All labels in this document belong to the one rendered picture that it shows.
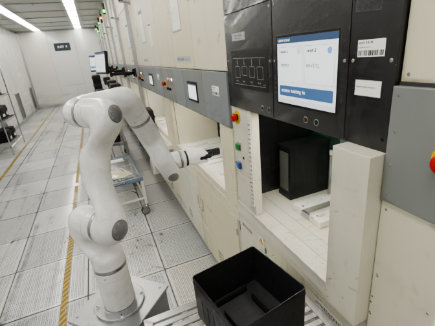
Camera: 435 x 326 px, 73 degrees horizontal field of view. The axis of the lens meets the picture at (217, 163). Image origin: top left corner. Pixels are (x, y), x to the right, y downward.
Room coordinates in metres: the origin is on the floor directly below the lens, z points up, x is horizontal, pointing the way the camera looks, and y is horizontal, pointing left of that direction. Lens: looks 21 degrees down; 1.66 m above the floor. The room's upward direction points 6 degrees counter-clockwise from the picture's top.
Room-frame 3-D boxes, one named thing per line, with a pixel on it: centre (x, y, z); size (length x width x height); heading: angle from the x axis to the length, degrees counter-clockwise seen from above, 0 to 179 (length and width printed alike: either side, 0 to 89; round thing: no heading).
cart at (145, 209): (3.27, 1.17, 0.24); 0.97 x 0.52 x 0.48; 23
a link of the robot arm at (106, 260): (0.93, 0.47, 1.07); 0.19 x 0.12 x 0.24; 60
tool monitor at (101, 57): (4.10, 1.21, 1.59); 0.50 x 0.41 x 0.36; 110
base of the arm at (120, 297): (0.91, 0.44, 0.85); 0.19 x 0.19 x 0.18
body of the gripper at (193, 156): (1.33, 0.10, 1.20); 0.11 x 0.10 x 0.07; 110
